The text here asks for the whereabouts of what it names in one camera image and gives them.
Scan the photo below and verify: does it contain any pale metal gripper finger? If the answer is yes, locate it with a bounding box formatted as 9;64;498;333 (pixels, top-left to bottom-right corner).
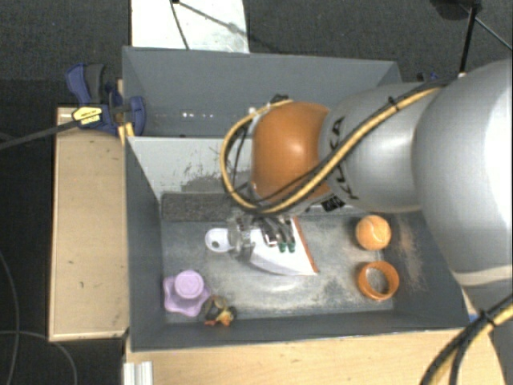
238;233;257;265
228;221;243;254

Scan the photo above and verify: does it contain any white plastic scoop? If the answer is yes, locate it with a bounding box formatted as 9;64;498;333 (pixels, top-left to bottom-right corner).
204;227;238;253

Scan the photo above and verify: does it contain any small dark and orange toy animal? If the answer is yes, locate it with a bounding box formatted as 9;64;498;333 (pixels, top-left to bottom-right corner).
199;294;238;328

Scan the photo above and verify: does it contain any orange ball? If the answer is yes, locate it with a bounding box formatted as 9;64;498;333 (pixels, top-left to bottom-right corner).
354;214;393;252

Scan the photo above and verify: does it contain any pale wood board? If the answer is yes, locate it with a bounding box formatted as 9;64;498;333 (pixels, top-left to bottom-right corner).
47;106;131;342

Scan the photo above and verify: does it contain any grey metal bin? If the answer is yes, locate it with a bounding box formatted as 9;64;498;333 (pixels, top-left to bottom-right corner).
121;45;472;352

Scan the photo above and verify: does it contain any black cylinder on white bracket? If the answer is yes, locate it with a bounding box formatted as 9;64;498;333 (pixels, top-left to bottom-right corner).
320;197;346;213

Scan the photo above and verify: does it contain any orange ring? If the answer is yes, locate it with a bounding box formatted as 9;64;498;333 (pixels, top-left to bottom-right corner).
357;260;401;302

